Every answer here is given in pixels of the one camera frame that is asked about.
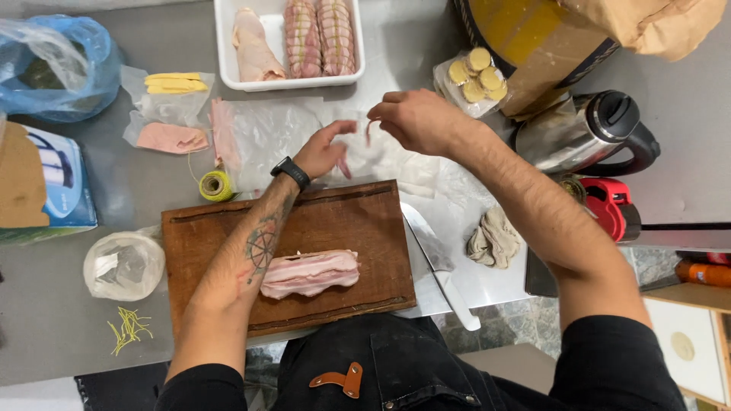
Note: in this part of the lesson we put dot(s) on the person's right hand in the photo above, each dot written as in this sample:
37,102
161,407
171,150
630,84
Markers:
422,123

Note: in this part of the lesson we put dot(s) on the person's left hand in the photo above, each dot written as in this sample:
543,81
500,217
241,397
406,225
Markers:
320,153

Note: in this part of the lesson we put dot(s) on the person's left fingers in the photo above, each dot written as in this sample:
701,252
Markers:
338,129

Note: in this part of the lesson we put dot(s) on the person's right fingers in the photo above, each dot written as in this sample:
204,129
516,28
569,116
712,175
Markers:
391,105

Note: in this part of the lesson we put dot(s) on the raw bacon strip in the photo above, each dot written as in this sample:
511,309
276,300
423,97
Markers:
344,168

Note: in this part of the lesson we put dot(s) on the black wrist watch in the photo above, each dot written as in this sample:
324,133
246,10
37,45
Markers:
292,171

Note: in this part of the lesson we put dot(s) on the clear bag with bacon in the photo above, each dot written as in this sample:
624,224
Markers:
274,140

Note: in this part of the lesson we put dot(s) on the clear plastic sheet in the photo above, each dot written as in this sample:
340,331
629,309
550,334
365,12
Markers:
422,174

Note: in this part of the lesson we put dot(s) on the white plastic tray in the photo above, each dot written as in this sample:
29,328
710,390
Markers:
268,83

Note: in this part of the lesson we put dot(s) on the twine-tied bacon meat roll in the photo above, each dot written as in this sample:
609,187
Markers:
337,40
302,43

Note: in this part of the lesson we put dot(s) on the bag of round biscuits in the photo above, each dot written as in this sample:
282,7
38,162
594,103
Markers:
474,80

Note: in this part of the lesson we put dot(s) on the brown wooden cutting board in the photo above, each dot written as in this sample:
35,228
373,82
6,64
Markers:
354,222

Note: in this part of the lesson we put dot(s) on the raw chicken piece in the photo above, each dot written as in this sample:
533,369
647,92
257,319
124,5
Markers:
254,48

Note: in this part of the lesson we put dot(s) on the green twine spool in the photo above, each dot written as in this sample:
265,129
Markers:
216,186

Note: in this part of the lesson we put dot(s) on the bacon-wrapped meat roll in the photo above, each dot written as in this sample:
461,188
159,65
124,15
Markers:
311,274

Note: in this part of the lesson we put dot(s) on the large yellow paper sack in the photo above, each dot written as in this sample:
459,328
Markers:
537,51

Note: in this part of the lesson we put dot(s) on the pink ham slices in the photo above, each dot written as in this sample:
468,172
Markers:
171,139

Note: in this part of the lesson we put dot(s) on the beige crumpled cloth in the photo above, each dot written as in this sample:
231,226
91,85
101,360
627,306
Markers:
494,240

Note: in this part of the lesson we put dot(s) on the yellow cheese slices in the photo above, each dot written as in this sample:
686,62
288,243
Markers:
174,83

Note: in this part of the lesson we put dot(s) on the clear bag with cheese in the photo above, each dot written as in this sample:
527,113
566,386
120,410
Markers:
165,108

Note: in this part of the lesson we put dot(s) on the steel electric kettle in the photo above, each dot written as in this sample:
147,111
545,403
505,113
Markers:
577,134

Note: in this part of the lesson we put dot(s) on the black flat slab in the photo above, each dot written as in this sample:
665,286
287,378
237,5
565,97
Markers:
539,279

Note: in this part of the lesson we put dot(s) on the red and black tool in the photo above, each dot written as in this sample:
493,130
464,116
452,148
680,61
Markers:
611,205

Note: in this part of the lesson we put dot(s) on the black apron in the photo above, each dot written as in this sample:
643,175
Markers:
411,365

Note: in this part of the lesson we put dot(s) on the brown leather apron tab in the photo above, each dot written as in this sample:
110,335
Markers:
342,379

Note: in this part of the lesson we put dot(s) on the crumpled clear plastic bag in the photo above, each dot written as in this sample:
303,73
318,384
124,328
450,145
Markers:
123,265

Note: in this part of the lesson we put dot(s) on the brown paper bag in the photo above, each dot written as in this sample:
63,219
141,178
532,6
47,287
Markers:
651,25

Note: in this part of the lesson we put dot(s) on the blue plastic bag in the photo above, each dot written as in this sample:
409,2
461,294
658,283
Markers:
68,74

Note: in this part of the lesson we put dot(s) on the blue kettle carton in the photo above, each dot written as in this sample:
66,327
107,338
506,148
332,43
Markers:
65,182

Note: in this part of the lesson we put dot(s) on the yellow twine scraps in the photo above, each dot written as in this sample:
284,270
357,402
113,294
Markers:
130,328

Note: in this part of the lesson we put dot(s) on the brown cardboard piece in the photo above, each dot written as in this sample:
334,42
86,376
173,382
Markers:
20,182

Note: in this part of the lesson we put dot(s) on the orange bottle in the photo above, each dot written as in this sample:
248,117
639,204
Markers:
705,274

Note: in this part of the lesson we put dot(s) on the white and wood cabinet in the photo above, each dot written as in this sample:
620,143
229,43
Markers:
694,342

